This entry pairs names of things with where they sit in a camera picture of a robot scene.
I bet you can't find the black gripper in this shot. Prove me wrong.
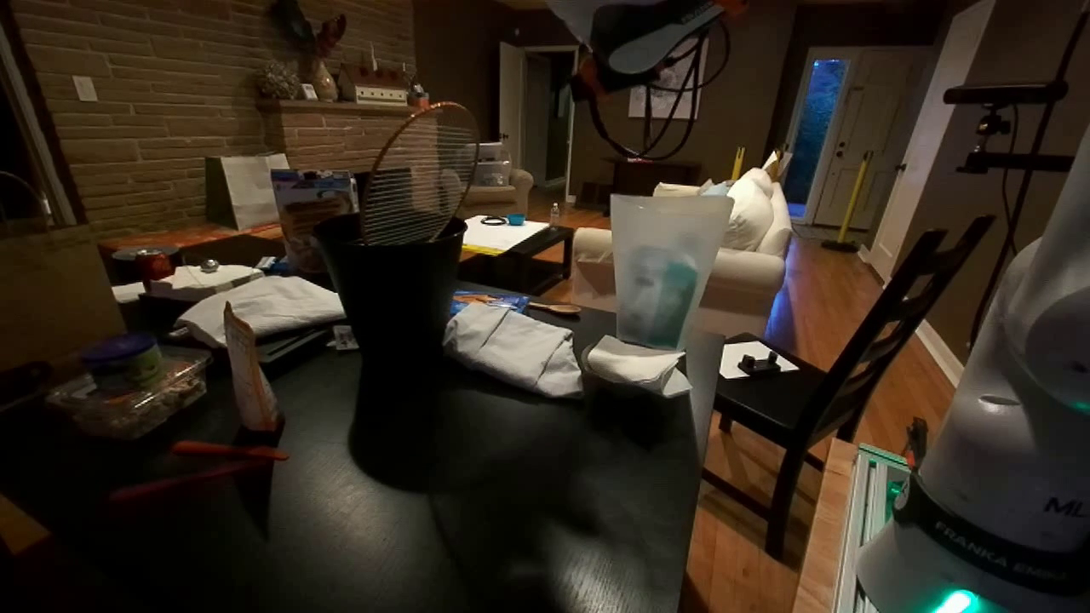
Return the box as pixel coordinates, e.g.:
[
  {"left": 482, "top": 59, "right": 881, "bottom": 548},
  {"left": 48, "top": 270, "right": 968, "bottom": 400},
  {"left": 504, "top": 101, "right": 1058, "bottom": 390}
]
[{"left": 565, "top": 45, "right": 626, "bottom": 106}]

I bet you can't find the clear frosted plastic bucket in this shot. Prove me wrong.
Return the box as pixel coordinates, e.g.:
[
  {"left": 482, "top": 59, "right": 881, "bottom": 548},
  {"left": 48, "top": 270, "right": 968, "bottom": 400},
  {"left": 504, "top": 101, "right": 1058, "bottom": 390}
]
[{"left": 605, "top": 188, "right": 737, "bottom": 352}]

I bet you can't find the black metal bucket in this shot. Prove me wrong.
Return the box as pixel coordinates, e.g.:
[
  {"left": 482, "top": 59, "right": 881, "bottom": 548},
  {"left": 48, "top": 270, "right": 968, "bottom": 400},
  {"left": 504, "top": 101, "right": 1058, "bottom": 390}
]
[{"left": 312, "top": 207, "right": 469, "bottom": 491}]

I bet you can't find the beige armchair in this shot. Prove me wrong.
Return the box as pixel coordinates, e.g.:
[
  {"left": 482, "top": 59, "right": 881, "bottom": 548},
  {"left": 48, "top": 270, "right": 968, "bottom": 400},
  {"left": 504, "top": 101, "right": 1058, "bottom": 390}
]
[{"left": 436, "top": 138, "right": 537, "bottom": 218}]

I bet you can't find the round mesh hoop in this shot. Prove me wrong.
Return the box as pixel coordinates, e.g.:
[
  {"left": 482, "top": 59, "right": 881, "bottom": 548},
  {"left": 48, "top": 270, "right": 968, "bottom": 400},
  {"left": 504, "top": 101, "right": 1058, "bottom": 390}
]
[{"left": 367, "top": 98, "right": 486, "bottom": 247}]

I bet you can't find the white sofa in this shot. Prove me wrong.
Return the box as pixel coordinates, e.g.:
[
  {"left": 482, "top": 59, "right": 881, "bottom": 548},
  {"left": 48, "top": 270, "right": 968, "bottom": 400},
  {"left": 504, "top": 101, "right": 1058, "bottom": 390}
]
[{"left": 565, "top": 149, "right": 798, "bottom": 335}]

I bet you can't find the teal item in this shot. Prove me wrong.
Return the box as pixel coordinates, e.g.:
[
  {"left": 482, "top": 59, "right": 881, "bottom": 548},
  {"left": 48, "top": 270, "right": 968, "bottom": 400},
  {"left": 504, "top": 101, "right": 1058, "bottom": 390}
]
[{"left": 616, "top": 253, "right": 701, "bottom": 344}]

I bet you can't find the white glass door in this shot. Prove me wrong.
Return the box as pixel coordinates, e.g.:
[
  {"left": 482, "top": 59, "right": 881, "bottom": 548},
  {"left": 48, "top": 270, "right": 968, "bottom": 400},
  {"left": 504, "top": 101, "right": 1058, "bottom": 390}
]
[{"left": 785, "top": 46, "right": 876, "bottom": 224}]

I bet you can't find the mantel vase with plant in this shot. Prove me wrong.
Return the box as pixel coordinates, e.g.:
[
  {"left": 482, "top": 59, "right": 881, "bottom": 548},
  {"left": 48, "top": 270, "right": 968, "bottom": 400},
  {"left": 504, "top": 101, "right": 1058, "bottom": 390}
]
[{"left": 269, "top": 0, "right": 349, "bottom": 106}]

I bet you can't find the white crumpled cloth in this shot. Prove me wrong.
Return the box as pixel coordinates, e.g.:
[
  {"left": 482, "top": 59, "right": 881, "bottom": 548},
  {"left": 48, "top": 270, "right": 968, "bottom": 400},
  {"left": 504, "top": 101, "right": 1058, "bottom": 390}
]
[{"left": 438, "top": 303, "right": 589, "bottom": 400}]

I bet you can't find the white folded napkin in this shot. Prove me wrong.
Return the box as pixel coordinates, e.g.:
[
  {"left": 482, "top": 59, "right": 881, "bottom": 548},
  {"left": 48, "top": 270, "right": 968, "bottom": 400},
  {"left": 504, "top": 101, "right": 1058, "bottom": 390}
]
[{"left": 580, "top": 330, "right": 693, "bottom": 400}]

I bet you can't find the colourful printed box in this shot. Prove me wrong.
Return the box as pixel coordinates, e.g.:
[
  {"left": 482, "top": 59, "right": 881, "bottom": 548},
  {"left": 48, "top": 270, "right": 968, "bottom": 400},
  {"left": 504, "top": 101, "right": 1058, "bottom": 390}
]
[{"left": 269, "top": 168, "right": 361, "bottom": 241}]

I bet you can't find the white paper sheet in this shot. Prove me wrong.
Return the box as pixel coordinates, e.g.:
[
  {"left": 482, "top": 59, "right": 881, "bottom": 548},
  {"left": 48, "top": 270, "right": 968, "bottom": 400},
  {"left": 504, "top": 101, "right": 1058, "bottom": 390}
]
[{"left": 716, "top": 336, "right": 800, "bottom": 386}]

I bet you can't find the white cardboard box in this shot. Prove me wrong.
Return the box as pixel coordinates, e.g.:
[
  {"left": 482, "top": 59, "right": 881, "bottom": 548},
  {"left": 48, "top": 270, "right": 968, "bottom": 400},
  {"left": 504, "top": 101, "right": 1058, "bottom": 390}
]
[{"left": 214, "top": 149, "right": 296, "bottom": 231}]

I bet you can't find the black wooden chair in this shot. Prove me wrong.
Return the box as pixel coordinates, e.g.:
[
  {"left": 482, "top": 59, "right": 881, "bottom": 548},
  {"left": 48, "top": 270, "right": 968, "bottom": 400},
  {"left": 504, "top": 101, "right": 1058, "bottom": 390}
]
[{"left": 699, "top": 214, "right": 998, "bottom": 559}]

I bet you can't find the white paper stack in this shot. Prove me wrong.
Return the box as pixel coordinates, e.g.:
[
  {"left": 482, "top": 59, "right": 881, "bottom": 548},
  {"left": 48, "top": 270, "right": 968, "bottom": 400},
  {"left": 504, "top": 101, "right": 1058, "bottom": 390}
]
[{"left": 167, "top": 273, "right": 348, "bottom": 352}]

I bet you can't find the wooden hearth bench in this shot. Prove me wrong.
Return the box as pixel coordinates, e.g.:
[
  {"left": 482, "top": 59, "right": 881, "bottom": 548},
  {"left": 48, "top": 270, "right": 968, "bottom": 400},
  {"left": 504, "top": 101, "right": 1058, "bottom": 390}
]
[{"left": 97, "top": 218, "right": 285, "bottom": 270}]

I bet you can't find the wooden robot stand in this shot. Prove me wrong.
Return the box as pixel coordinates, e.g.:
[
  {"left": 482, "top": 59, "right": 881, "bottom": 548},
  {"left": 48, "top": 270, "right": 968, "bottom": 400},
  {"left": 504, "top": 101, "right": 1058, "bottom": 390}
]
[{"left": 791, "top": 437, "right": 864, "bottom": 613}]

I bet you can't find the red stick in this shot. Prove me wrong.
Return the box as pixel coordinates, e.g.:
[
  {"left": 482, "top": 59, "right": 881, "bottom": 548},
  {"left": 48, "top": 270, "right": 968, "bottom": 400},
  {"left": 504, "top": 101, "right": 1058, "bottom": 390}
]
[
  {"left": 167, "top": 439, "right": 291, "bottom": 467},
  {"left": 106, "top": 456, "right": 274, "bottom": 507}
]

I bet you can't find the blue lidded jar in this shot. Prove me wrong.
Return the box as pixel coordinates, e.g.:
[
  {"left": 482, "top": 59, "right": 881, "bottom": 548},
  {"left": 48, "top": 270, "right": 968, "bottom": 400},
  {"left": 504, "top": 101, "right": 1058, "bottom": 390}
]
[{"left": 80, "top": 330, "right": 171, "bottom": 396}]

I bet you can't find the clear plastic food box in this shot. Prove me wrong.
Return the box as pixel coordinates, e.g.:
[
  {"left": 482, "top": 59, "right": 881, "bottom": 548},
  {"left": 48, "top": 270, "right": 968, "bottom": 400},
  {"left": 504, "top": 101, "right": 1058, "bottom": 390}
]
[{"left": 44, "top": 344, "right": 214, "bottom": 441}]

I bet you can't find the brown cardboard box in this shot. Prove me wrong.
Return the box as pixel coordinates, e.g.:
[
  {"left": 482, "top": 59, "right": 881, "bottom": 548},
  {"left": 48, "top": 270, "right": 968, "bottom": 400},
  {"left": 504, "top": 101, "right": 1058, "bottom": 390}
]
[{"left": 0, "top": 218, "right": 129, "bottom": 379}]

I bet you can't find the framed wall picture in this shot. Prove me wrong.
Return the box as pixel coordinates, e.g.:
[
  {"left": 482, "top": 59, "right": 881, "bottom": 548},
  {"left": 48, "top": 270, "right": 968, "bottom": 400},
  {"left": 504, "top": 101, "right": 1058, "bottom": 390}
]
[{"left": 626, "top": 33, "right": 712, "bottom": 122}]

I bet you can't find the yellow handled mop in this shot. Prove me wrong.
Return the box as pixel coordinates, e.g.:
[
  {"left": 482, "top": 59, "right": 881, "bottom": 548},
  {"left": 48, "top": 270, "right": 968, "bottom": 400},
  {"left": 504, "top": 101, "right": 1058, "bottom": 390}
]
[{"left": 821, "top": 149, "right": 878, "bottom": 254}]

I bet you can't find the black camera stand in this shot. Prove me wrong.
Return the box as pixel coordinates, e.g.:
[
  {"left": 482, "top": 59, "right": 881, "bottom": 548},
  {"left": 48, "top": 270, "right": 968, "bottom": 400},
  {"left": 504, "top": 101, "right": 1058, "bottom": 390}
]
[{"left": 939, "top": 0, "right": 1090, "bottom": 231}]

